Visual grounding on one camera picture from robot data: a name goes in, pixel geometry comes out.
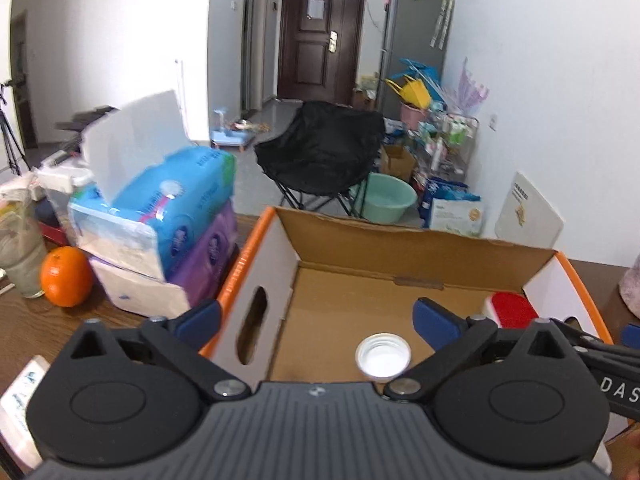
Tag clear glass cup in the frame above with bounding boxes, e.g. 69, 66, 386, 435
0, 202, 49, 299

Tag orange fruit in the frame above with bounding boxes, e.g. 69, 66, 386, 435
40, 246, 95, 308

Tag red storage box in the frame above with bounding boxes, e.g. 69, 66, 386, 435
37, 219, 77, 249

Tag purple tissue pack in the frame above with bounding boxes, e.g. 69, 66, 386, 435
164, 200, 241, 307

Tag blue clothes hanger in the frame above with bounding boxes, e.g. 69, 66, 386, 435
400, 57, 444, 92

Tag blue and white package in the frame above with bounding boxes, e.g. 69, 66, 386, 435
419, 177, 486, 238

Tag white leaning board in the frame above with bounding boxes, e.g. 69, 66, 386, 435
494, 170, 566, 252

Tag black folding chair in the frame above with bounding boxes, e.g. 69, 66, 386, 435
254, 100, 386, 217

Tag pink textured vase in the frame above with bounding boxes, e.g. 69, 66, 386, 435
618, 254, 640, 319

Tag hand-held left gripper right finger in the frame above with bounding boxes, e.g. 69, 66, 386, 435
382, 297, 579, 404

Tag blue tissue pack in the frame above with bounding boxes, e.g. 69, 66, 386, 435
67, 146, 237, 282

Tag white plastic container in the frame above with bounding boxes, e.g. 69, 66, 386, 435
36, 157, 94, 197

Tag brown cardboard box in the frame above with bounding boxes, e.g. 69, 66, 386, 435
380, 144, 418, 182

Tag black tripod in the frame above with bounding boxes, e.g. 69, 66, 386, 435
0, 79, 29, 177

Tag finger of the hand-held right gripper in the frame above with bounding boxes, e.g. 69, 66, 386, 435
550, 317, 640, 357

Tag white tissue sheet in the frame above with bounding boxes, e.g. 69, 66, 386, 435
81, 90, 189, 202

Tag small blue stool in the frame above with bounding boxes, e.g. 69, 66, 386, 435
210, 108, 252, 151

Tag orange printed cardboard box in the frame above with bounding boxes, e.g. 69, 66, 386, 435
200, 205, 628, 461

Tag white plastic bottle cap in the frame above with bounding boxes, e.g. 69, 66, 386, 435
355, 333, 412, 380

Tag dark brown door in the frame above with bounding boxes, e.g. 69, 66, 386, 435
276, 0, 369, 107

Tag grey refrigerator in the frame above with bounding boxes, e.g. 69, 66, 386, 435
376, 0, 457, 113

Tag green plastic basin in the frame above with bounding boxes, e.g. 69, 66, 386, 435
350, 172, 417, 225

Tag pink plastic bucket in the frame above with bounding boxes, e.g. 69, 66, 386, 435
400, 101, 431, 129

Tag small white box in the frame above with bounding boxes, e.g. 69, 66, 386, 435
0, 355, 52, 467

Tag white hanging strips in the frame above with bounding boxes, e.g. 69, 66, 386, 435
430, 0, 457, 50

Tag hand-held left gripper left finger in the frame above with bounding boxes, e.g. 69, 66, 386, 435
64, 299, 253, 404

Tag red and white lint brush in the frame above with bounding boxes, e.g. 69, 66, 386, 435
483, 291, 540, 330

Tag purple folding hanger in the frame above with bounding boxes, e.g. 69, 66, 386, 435
452, 57, 490, 112

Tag metal rack cart with bottles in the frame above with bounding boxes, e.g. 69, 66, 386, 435
414, 109, 479, 182

